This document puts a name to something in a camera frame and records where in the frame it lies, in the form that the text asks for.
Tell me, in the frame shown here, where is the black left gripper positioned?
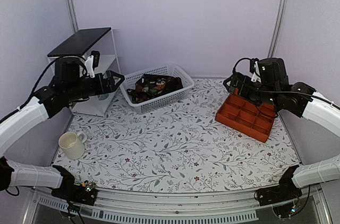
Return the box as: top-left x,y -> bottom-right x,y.
66,70 -> 125,102

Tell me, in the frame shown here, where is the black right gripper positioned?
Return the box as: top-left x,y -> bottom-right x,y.
224,72 -> 280,106

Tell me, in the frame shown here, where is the green brown patterned tie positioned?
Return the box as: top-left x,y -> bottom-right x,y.
126,74 -> 183,104

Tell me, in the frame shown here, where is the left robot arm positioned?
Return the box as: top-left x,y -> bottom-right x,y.
1,53 -> 125,200

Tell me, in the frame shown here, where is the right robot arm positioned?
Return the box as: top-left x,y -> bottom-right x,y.
223,58 -> 339,201

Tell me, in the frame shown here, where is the white shelf with black top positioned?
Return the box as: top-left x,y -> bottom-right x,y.
47,27 -> 121,117

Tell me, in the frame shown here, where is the orange compartment tray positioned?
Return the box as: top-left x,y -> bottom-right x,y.
215,94 -> 276,143

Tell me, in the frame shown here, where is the white plastic basket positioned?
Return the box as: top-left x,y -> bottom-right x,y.
120,64 -> 194,114

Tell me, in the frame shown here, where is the floral table mat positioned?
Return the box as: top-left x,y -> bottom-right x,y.
54,79 -> 299,193

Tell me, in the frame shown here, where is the cream ceramic mug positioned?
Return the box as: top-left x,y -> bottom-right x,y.
58,131 -> 88,160

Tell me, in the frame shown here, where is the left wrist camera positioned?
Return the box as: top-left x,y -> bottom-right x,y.
84,50 -> 100,78

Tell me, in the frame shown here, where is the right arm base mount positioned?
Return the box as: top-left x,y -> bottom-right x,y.
253,185 -> 311,220

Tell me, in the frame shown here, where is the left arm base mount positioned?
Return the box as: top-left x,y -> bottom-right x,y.
51,180 -> 98,206

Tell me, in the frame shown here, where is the metal front rail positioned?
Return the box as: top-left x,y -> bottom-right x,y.
21,170 -> 336,223

